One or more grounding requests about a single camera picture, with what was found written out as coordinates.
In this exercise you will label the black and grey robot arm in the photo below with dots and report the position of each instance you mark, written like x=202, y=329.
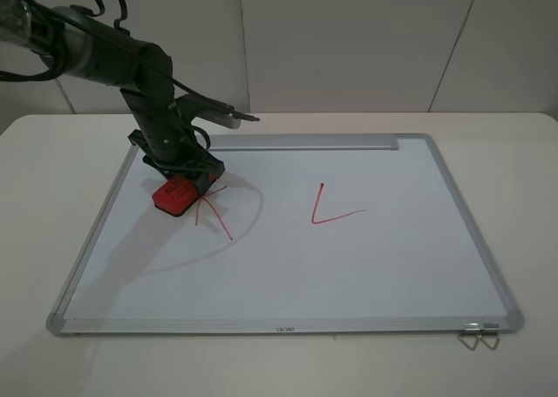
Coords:
x=70, y=41

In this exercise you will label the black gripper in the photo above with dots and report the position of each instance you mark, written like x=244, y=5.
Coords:
x=171, y=145

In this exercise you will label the right metal hanging clip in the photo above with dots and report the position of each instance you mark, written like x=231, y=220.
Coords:
x=489, y=336

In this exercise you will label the left metal hanging clip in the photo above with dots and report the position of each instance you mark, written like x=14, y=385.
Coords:
x=470, y=335

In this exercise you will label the metal hanging clip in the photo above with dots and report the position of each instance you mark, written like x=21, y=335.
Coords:
x=489, y=336
x=470, y=335

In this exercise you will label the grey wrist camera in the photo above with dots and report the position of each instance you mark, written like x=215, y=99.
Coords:
x=191, y=108

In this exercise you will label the white aluminium-framed whiteboard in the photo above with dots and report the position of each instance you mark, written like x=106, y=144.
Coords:
x=302, y=234

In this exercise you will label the red whiteboard eraser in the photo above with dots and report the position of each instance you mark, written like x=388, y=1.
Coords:
x=176, y=196

